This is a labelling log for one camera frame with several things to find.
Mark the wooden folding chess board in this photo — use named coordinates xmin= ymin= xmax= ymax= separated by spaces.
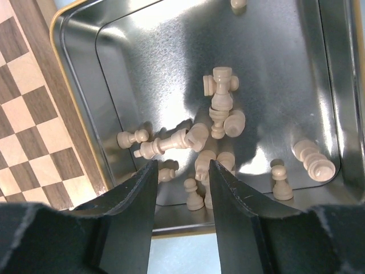
xmin=1 ymin=1 xmax=109 ymax=210

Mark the white rook upright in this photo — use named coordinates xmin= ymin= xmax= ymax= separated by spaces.
xmin=212 ymin=67 xmax=233 ymax=111

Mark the white pawn lying left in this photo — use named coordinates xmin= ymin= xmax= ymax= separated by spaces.
xmin=117 ymin=129 xmax=149 ymax=149

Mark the white pawn standing right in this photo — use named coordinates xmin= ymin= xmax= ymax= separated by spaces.
xmin=271 ymin=165 xmax=294 ymax=201

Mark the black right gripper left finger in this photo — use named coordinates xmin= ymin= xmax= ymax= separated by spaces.
xmin=71 ymin=160 xmax=159 ymax=273

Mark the white bishop lying right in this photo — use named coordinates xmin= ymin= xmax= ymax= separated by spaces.
xmin=292 ymin=139 xmax=336 ymax=182

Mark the white piece lying centre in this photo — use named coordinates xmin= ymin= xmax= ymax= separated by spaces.
xmin=224 ymin=110 xmax=246 ymax=138

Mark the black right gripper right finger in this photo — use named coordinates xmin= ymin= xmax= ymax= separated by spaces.
xmin=209 ymin=160 xmax=305 ymax=273

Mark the white king piece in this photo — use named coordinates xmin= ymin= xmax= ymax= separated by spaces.
xmin=133 ymin=128 xmax=189 ymax=159

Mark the yellow metal tin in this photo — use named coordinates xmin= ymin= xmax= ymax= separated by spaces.
xmin=50 ymin=0 xmax=365 ymax=239

